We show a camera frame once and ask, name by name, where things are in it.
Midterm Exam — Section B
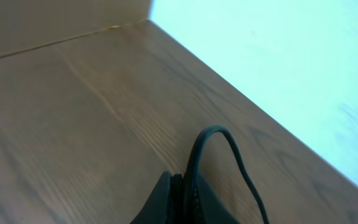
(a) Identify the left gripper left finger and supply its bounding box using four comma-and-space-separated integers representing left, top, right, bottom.
131, 171, 183, 224

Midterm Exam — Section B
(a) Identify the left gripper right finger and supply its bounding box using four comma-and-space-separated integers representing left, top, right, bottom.
191, 174, 239, 224

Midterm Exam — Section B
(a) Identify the short black cable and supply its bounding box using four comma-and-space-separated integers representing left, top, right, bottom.
181, 124, 270, 224

